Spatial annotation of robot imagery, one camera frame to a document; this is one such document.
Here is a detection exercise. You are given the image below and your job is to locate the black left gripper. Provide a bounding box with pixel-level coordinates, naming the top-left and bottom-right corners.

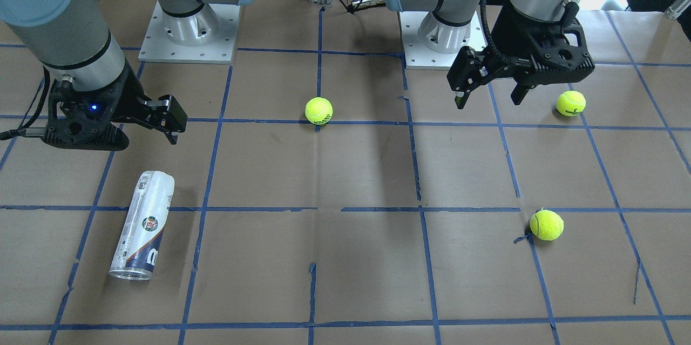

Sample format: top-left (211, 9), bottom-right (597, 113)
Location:
top-left (447, 2), bottom-right (595, 110)

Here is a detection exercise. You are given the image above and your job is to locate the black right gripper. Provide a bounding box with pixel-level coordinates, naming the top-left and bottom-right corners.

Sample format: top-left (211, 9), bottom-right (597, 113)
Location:
top-left (42, 63), bottom-right (188, 151)

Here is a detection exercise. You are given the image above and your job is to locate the white tennis ball can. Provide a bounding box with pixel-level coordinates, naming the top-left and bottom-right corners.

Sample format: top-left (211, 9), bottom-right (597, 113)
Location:
top-left (109, 171), bottom-right (175, 281)

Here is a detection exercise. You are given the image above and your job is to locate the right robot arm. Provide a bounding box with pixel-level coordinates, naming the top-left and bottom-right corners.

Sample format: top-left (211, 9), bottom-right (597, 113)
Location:
top-left (2, 0), bottom-right (253, 151)

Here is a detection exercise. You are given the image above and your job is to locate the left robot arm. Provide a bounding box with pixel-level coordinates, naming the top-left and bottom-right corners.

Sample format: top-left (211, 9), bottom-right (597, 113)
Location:
top-left (385, 0), bottom-right (595, 109)

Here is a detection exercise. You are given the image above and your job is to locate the tennis ball near base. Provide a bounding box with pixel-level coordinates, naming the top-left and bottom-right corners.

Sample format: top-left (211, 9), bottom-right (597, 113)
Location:
top-left (555, 91), bottom-right (587, 117)

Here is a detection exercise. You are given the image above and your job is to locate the centre tennis ball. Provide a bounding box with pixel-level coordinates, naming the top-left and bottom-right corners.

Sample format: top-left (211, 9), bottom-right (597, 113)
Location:
top-left (304, 97), bottom-right (333, 125)

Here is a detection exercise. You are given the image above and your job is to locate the front tennis ball on tape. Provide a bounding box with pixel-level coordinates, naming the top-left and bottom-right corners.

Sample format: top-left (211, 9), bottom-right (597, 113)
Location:
top-left (529, 209), bottom-right (564, 241)

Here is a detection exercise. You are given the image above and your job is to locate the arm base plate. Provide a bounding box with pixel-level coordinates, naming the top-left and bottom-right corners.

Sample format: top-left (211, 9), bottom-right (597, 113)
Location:
top-left (138, 3), bottom-right (243, 64)
top-left (398, 11), bottom-right (486, 70)

